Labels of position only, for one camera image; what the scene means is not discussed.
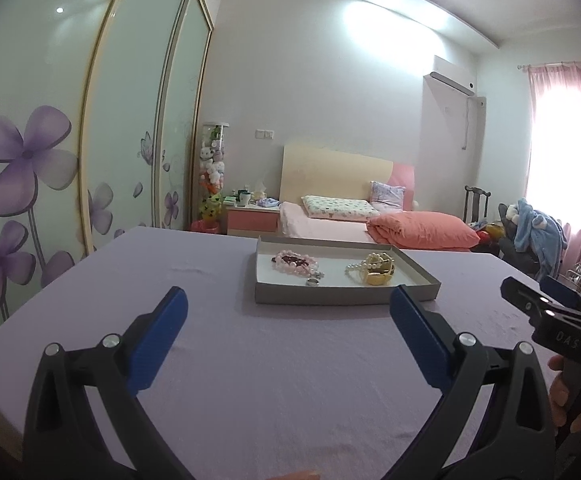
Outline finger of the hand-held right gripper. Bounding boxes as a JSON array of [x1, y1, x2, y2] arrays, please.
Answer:
[[501, 276, 554, 331], [539, 274, 581, 319]]

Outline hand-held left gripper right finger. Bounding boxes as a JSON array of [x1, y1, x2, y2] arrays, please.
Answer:
[[383, 284, 557, 480]]

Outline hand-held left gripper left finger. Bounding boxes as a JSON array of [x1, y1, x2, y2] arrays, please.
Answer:
[[23, 286, 197, 480]]

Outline yellow wristwatch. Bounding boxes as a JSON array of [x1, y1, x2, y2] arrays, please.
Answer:
[[361, 255, 399, 287]]

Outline white pearl bracelet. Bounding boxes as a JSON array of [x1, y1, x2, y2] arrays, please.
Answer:
[[345, 253, 396, 281]]

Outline grey shallow tray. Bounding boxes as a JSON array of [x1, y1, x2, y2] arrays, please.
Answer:
[[254, 233, 442, 306]]

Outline pink bead bracelet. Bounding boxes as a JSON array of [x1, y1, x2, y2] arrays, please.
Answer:
[[271, 248, 320, 277]]

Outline person's right hand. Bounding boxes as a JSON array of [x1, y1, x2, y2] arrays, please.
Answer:
[[547, 354, 574, 414]]

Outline grey office chair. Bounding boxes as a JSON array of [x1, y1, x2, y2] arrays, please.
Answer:
[[497, 202, 564, 281]]

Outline blue plush robe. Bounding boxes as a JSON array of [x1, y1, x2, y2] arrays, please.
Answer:
[[512, 197, 569, 267]]

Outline red yellow toys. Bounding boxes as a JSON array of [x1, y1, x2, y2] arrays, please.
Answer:
[[472, 222, 504, 246]]

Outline dark wooden chair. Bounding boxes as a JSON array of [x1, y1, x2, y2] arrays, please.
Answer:
[[462, 184, 494, 226]]

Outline pink pillow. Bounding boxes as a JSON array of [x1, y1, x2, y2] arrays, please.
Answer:
[[365, 210, 482, 251]]

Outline purple tablecloth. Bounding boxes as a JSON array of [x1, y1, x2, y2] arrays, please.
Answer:
[[0, 225, 581, 480]]

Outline small white patterned pillow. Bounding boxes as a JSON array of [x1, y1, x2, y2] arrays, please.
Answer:
[[369, 180, 407, 211]]

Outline pink bed sheet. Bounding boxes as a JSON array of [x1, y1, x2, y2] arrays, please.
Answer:
[[277, 201, 386, 246]]

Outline pink white nightstand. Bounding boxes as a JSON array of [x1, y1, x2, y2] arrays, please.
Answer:
[[222, 197, 282, 236]]

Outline flat floral pillow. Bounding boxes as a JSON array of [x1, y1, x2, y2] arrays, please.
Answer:
[[299, 194, 382, 221]]

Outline clear tube of plush toys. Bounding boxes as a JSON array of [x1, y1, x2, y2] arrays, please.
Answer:
[[191, 120, 230, 234]]

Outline beige pink bed headboard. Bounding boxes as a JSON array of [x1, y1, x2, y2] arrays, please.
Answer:
[[279, 143, 416, 211]]

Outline pink curtain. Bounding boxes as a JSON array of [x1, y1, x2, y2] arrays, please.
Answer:
[[525, 60, 581, 282]]

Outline sliding wardrobe with flower print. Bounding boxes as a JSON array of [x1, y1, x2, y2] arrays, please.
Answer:
[[0, 0, 216, 357]]

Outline white air conditioner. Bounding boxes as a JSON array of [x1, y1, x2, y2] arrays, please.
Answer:
[[429, 54, 475, 96]]

